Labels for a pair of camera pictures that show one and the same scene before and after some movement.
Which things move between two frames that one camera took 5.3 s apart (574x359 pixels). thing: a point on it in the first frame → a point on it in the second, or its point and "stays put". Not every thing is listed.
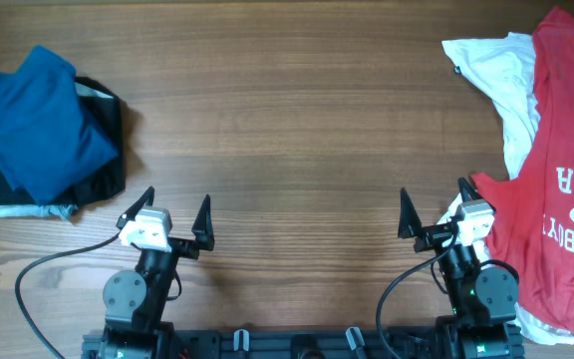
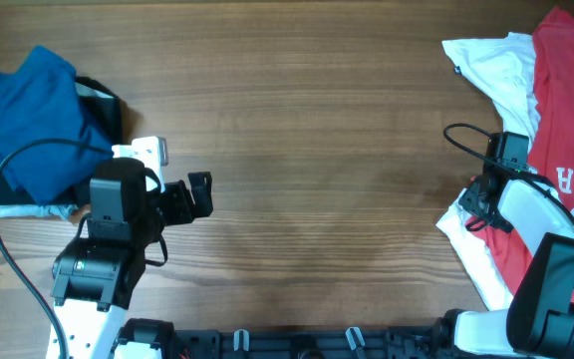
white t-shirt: (504, 68) stays put
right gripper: (410, 226) → (467, 201)
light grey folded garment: (20, 209) stays put
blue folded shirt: (36, 128) stays put
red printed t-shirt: (550, 218) stays put
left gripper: (200, 230) → (178, 195)
